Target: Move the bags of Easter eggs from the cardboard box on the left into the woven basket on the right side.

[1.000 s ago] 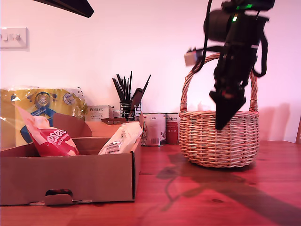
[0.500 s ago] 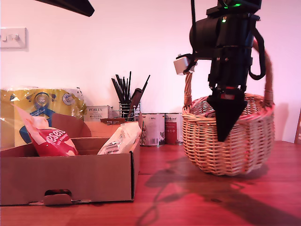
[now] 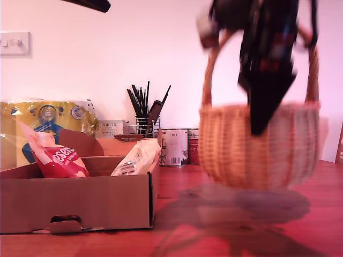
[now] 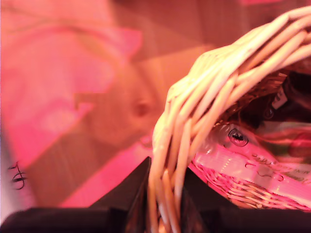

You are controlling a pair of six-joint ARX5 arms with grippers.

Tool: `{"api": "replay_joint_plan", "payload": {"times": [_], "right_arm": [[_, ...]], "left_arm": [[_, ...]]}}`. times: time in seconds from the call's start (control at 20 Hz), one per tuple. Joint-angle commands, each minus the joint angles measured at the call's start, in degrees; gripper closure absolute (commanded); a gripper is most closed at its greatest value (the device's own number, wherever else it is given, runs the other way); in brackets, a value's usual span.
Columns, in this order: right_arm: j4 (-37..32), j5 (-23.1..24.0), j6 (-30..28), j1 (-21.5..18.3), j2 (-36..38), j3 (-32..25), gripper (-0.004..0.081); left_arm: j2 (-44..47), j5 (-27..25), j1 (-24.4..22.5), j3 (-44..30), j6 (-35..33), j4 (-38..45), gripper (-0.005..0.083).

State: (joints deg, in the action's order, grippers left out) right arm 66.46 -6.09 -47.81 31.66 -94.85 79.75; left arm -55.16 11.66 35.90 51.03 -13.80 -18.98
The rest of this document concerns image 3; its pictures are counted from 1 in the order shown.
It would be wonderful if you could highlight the woven wicker basket with handle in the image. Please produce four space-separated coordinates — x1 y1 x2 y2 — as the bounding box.
198 25 322 191

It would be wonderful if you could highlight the red and pink candy bag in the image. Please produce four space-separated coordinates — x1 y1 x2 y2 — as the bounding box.
14 117 91 179

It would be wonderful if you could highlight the red tin can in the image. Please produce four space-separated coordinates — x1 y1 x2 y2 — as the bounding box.
187 128 200 165

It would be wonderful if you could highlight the arm grey camera box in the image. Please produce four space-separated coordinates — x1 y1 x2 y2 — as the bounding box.
196 9 220 49

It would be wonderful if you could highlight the brown utensil handle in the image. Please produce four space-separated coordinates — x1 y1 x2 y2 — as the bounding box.
146 100 163 134

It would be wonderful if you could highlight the yellow kitchen towel pack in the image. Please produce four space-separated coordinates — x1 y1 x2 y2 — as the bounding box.
0 97 99 169

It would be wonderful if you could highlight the small white Porlex box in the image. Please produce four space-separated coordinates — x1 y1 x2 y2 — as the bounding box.
98 119 129 139

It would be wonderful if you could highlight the brown cardboard box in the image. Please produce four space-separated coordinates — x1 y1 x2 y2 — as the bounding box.
0 129 161 235

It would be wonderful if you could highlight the white candy bag with barcode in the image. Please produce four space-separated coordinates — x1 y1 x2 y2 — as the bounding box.
110 138 162 177

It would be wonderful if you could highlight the white tin can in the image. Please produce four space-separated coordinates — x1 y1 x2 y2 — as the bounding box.
160 128 188 168

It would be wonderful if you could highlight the black cable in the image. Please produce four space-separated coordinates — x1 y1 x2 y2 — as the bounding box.
307 0 320 50

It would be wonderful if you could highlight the thin black stick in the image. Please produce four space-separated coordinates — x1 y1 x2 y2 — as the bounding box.
159 85 172 107
131 85 145 118
126 89 141 118
145 81 151 116

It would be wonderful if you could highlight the wooden board with white dots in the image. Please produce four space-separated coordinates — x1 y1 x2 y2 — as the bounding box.
334 128 343 164

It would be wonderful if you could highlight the wire utensil holder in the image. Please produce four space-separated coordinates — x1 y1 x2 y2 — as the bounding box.
126 114 161 139

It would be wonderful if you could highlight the white wall light switch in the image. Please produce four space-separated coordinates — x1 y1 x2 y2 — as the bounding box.
0 32 31 56

